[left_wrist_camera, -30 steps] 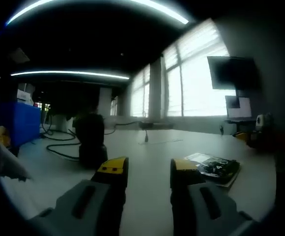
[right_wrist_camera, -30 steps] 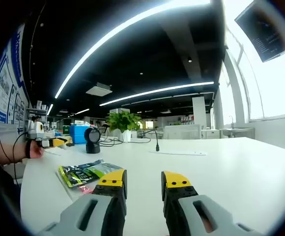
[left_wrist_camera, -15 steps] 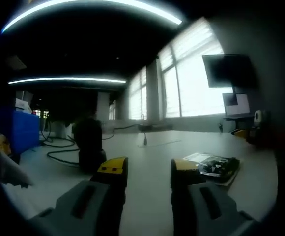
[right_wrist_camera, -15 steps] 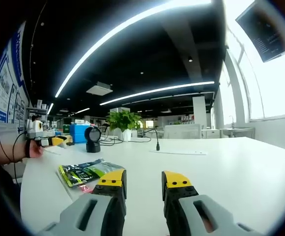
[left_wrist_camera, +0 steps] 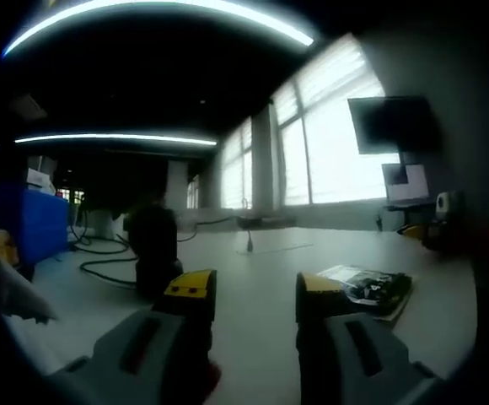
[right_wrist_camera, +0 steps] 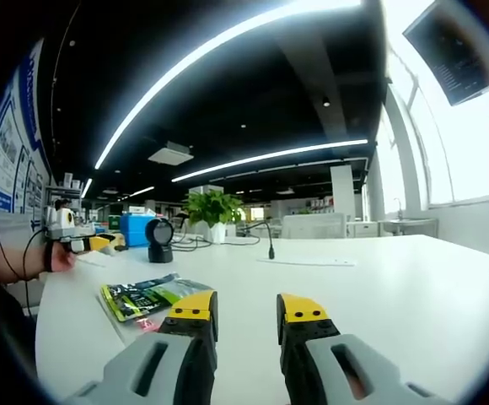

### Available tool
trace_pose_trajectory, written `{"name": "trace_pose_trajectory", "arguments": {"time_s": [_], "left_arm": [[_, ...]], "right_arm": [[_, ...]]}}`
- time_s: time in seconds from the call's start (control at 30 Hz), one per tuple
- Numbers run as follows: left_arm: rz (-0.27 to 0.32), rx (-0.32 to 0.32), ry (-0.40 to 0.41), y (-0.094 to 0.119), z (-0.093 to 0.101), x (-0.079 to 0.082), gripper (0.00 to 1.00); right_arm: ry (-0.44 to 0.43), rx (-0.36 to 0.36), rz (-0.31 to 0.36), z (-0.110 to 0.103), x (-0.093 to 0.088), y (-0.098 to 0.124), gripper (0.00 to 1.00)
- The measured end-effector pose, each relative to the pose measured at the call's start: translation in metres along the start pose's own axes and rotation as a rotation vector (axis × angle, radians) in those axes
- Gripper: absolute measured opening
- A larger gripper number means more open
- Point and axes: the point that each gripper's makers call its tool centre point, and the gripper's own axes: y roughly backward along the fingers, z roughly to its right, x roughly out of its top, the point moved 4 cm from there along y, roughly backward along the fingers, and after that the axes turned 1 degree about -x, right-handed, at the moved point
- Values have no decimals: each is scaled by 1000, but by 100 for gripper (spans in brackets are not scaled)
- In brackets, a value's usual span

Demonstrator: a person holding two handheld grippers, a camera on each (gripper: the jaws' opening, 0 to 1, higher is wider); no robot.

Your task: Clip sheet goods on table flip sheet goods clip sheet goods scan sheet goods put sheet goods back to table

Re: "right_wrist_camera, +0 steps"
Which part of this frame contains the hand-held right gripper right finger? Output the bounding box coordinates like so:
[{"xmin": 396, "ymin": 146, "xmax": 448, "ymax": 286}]
[{"xmin": 276, "ymin": 293, "xmax": 443, "ymax": 405}]

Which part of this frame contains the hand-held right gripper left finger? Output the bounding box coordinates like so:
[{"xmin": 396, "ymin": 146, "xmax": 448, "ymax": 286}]
[{"xmin": 61, "ymin": 289, "xmax": 219, "ymax": 405}]

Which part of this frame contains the green sheet goods packet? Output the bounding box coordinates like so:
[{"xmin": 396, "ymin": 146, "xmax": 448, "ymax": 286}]
[{"xmin": 99, "ymin": 273, "xmax": 215, "ymax": 324}]

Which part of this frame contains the white paper sheet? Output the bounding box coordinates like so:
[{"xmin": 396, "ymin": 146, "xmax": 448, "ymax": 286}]
[{"xmin": 256, "ymin": 254, "xmax": 357, "ymax": 268}]

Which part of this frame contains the person's left hand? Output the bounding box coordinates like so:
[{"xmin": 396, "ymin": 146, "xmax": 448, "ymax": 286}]
[{"xmin": 42, "ymin": 242, "xmax": 78, "ymax": 273}]

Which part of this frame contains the metal shelf rack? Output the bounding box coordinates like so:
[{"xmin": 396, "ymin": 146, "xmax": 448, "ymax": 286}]
[{"xmin": 44, "ymin": 171, "xmax": 84, "ymax": 224}]

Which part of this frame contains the blue box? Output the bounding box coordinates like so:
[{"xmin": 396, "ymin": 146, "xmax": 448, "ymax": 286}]
[{"xmin": 120, "ymin": 212, "xmax": 158, "ymax": 249}]

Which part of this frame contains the black barcode scanner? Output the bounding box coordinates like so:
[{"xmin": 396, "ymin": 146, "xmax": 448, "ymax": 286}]
[{"xmin": 144, "ymin": 217, "xmax": 175, "ymax": 265}]

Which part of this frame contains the white table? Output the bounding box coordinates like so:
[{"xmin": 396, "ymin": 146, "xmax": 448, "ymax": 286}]
[{"xmin": 35, "ymin": 234, "xmax": 489, "ymax": 404}]

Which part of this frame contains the green potted plant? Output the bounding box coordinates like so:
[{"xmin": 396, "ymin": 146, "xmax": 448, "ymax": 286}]
[{"xmin": 182, "ymin": 189, "xmax": 245, "ymax": 245}]

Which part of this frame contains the black gooseneck microphone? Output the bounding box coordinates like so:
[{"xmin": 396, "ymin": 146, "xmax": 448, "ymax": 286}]
[{"xmin": 238, "ymin": 220, "xmax": 277, "ymax": 261}]

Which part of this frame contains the steel sink with faucet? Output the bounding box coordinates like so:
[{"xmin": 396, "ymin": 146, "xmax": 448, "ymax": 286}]
[{"xmin": 378, "ymin": 197, "xmax": 439, "ymax": 237}]

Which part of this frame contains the hanging dark monitor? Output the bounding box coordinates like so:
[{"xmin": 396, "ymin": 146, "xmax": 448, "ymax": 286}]
[{"xmin": 402, "ymin": 0, "xmax": 489, "ymax": 107}]

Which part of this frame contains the blue white wall poster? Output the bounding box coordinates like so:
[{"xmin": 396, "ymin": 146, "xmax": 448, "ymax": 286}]
[{"xmin": 0, "ymin": 38, "xmax": 56, "ymax": 237}]

